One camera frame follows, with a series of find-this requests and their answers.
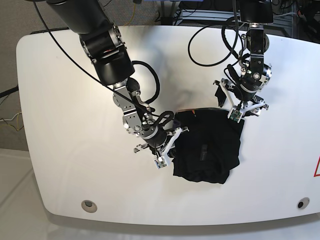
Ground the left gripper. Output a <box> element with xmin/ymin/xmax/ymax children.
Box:
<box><xmin>213</xmin><ymin>78</ymin><xmax>269</xmax><ymax>117</ymax></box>

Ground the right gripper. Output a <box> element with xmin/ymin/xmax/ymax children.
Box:
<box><xmin>133</xmin><ymin>126</ymin><xmax>189</xmax><ymax>158</ymax></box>

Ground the black T-shirt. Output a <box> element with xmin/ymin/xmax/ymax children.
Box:
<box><xmin>172</xmin><ymin>108</ymin><xmax>245</xmax><ymax>185</ymax></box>

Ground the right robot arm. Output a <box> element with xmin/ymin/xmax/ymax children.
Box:
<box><xmin>46</xmin><ymin>0</ymin><xmax>187</xmax><ymax>166</ymax></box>

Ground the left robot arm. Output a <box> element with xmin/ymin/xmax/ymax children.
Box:
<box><xmin>214</xmin><ymin>0</ymin><xmax>274</xmax><ymax>122</ymax></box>

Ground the round table grommet left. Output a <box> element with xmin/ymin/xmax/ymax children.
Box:
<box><xmin>81</xmin><ymin>200</ymin><xmax>98</xmax><ymax>213</ymax></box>

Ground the round table grommet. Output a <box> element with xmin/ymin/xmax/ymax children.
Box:
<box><xmin>81</xmin><ymin>200</ymin><xmax>98</xmax><ymax>213</ymax></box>
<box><xmin>297</xmin><ymin>197</ymin><xmax>310</xmax><ymax>210</ymax></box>

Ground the red triangle warning sticker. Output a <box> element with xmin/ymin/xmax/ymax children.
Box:
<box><xmin>313</xmin><ymin>158</ymin><xmax>320</xmax><ymax>177</ymax></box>

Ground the round table grommet right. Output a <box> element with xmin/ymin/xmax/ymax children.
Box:
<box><xmin>297</xmin><ymin>197</ymin><xmax>310</xmax><ymax>210</ymax></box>

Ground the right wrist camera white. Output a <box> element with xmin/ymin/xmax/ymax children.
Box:
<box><xmin>154</xmin><ymin>154</ymin><xmax>171</xmax><ymax>169</ymax></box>

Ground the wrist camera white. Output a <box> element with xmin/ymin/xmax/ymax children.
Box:
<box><xmin>154</xmin><ymin>154</ymin><xmax>171</xmax><ymax>169</ymax></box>
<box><xmin>227</xmin><ymin>107</ymin><xmax>244</xmax><ymax>123</ymax></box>

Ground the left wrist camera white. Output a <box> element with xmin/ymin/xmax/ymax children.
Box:
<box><xmin>227</xmin><ymin>107</ymin><xmax>244</xmax><ymax>123</ymax></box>

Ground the aluminium frame rail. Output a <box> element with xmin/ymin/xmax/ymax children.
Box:
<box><xmin>171</xmin><ymin>9</ymin><xmax>234</xmax><ymax>26</ymax></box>

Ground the yellow hanging cable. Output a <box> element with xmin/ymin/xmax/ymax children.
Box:
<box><xmin>124</xmin><ymin>1</ymin><xmax>137</xmax><ymax>27</ymax></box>

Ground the yellow floor cable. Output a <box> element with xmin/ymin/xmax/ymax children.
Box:
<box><xmin>0</xmin><ymin>112</ymin><xmax>24</xmax><ymax>132</ymax></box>

